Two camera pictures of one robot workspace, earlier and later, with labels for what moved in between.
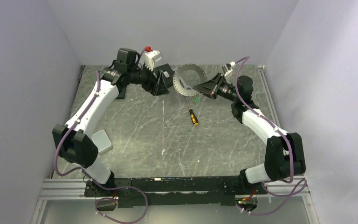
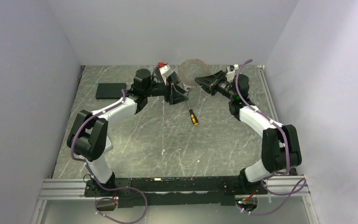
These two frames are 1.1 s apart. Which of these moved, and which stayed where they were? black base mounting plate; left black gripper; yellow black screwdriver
Moved: left black gripper
Stayed: black base mounting plate; yellow black screwdriver
